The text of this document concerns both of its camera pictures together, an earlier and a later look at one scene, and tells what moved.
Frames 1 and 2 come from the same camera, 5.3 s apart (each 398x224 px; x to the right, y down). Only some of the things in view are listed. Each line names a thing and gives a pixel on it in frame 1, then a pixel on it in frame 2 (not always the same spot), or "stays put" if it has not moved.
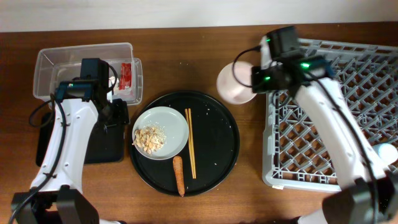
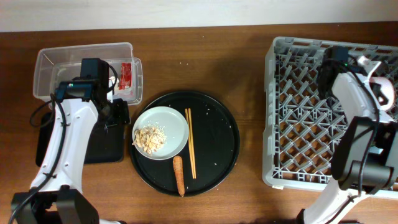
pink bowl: x=234 y=81 to x=387 y=88
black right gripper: x=259 y=79 to x=382 y=98
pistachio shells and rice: x=150 y=138 stays put
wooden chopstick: x=191 y=141 stays put
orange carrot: x=178 y=165 stays put
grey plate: x=175 y=126 stays put
